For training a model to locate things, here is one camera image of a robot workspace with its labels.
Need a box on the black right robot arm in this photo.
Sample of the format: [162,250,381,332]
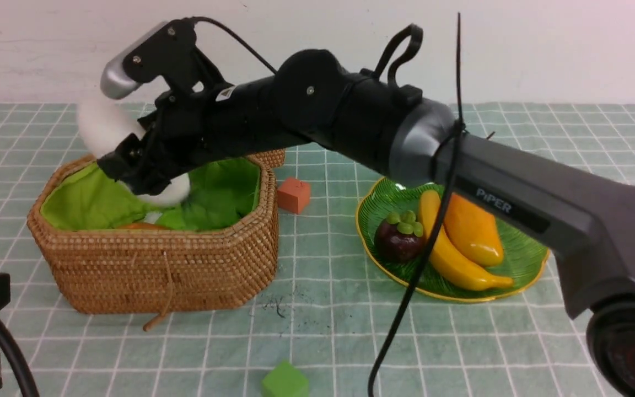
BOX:
[78,17,635,396]

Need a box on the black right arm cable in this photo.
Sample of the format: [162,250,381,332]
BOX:
[191,12,467,397]

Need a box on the dark purple mangosteen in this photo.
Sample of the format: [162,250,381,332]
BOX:
[374,210,427,264]

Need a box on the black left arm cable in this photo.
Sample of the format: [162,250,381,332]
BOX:
[0,287,40,397]

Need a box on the woven rattan basket lid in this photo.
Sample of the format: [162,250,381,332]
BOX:
[249,149,286,168]

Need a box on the green foam cube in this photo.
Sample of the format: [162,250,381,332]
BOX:
[262,360,310,397]

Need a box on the green leaf-shaped glass plate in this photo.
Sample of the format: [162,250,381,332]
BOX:
[355,178,550,303]

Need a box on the orange mango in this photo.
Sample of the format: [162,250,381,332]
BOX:
[444,194,504,267]

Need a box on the yellow banana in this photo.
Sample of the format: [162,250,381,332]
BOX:
[417,189,514,292]

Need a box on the woven rattan basket green lining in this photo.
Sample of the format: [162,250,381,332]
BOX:
[27,155,279,331]

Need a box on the white radish with green leaves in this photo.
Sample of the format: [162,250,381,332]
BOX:
[77,94,191,208]

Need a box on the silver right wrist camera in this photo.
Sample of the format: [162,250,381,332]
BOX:
[100,18,224,100]

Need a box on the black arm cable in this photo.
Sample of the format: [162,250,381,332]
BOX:
[191,12,467,397]
[0,287,40,397]

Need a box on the brown potato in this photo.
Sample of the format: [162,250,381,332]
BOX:
[115,222,171,230]

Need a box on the orange foam cube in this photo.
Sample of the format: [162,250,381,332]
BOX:
[277,178,311,214]

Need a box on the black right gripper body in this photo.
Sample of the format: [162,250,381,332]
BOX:
[96,77,308,197]

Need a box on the green bitter gourd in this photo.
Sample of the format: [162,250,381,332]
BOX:
[155,205,212,231]

